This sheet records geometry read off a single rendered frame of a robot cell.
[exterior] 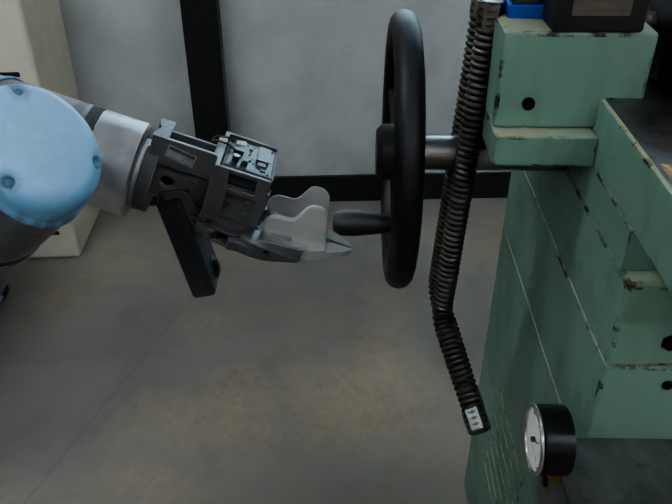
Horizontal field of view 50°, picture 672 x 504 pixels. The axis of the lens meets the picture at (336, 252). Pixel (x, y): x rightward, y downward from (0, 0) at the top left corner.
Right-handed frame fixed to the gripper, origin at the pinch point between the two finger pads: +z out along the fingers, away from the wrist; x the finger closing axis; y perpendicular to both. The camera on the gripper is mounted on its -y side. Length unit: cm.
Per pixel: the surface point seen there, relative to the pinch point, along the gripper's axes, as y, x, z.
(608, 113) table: 22.2, 0.3, 17.5
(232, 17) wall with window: -26, 140, -24
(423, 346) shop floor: -64, 71, 44
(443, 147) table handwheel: 10.7, 8.6, 7.8
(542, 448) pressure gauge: -0.6, -18.6, 19.0
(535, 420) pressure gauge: -0.8, -15.2, 19.3
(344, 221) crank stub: 5.0, -2.3, -0.9
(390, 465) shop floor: -67, 36, 35
